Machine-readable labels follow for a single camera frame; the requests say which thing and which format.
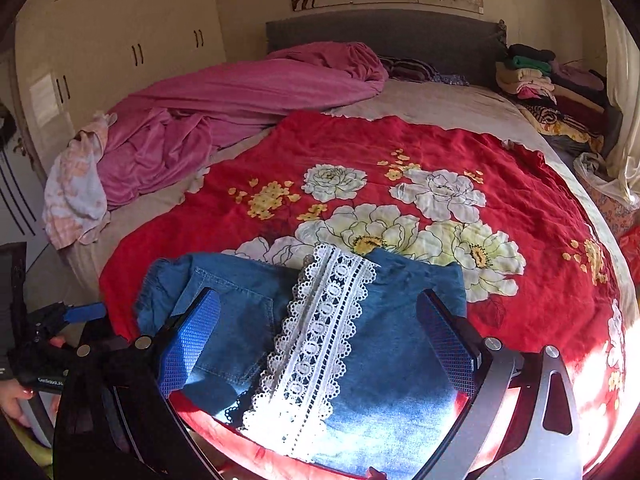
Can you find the cream curtain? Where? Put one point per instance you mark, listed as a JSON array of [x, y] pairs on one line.
[[622, 85]]

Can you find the cream wardrobe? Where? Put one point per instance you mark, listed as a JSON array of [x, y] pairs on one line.
[[125, 20]]

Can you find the stack of folded clothes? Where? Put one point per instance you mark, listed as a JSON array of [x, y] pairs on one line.
[[550, 95]]

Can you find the blue patterned pillow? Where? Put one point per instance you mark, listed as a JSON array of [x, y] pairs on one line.
[[452, 80]]

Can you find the black chair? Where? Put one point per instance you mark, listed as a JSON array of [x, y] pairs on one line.
[[11, 285]]

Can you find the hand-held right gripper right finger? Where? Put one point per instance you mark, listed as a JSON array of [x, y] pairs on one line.
[[445, 347]]

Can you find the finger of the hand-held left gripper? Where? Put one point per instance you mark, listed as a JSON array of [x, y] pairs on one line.
[[85, 312]]

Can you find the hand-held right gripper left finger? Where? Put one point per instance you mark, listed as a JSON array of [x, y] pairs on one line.
[[190, 347]]

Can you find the dark striped pillow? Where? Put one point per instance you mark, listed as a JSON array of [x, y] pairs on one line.
[[410, 70]]

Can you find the red floral blanket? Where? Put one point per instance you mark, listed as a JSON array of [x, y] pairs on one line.
[[500, 320]]

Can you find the pale floral cloth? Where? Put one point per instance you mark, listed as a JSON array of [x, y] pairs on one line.
[[75, 185]]

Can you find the grey headboard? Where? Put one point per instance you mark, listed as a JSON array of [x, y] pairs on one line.
[[425, 35]]

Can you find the blue denim pants with lace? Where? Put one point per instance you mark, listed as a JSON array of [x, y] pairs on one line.
[[260, 310]]

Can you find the pink quilt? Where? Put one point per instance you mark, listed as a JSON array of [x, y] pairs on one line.
[[240, 95]]

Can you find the person's left hand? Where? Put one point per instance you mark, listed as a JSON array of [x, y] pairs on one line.
[[14, 402]]

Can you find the floral fabric bag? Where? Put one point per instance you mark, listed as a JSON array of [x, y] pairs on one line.
[[607, 200]]

